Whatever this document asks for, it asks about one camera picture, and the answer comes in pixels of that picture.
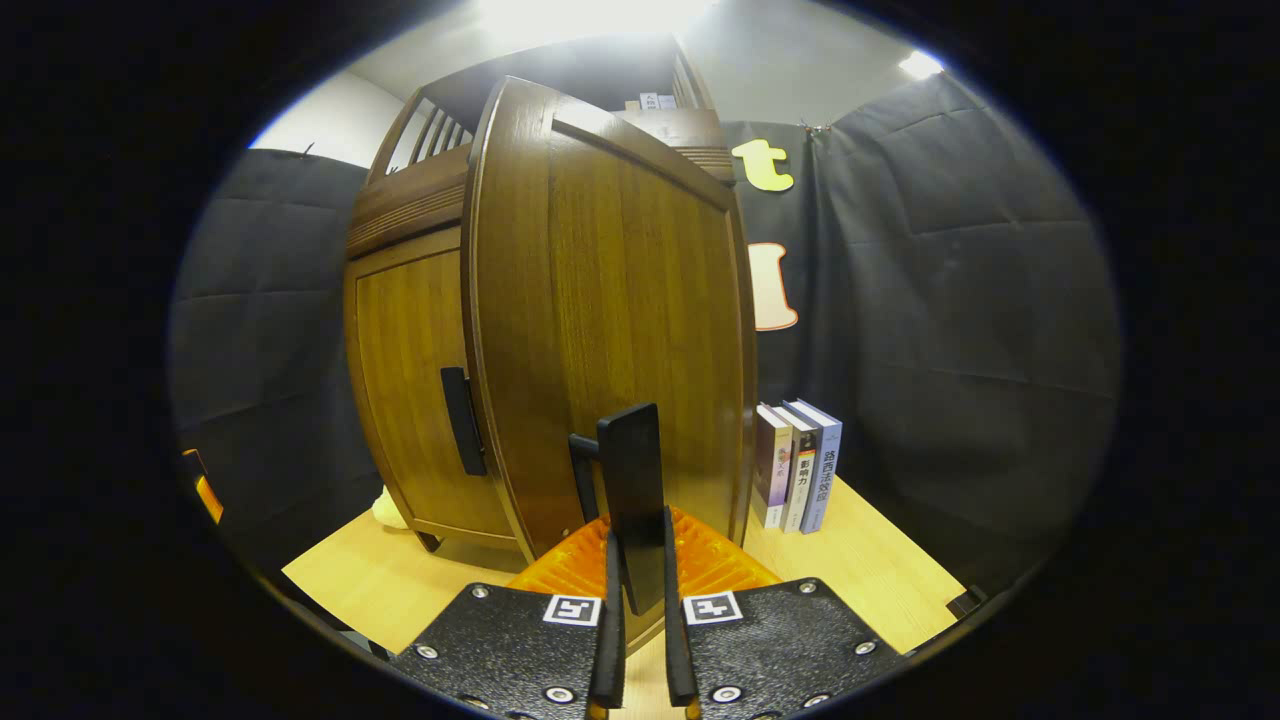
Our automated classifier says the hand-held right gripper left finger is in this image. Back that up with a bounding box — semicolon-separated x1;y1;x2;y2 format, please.
390;505;628;720

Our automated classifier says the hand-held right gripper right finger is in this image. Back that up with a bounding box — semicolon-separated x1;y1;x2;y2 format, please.
662;505;906;720

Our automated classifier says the black door handle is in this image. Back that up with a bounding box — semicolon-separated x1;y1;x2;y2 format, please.
440;367;488;477
568;403;669;616

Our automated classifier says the wooden shoe cabinet door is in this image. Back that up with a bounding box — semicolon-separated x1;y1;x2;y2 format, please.
345;228;516;549
462;75;758;651

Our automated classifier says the wooden double-door shoe cabinet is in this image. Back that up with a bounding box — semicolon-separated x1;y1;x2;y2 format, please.
343;35;741;556

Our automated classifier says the purple book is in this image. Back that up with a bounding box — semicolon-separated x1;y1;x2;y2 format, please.
752;403;793;529

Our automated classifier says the white and dark book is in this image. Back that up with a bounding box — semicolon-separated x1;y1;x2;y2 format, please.
775;403;821;534

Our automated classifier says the blue-grey book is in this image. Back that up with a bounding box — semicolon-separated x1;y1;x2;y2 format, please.
790;399;843;535

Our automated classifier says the black backdrop cloth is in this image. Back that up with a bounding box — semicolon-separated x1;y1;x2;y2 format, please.
170;70;1121;601

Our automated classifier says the large ceiling light panel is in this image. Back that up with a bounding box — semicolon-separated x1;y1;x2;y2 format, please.
480;0;711;46

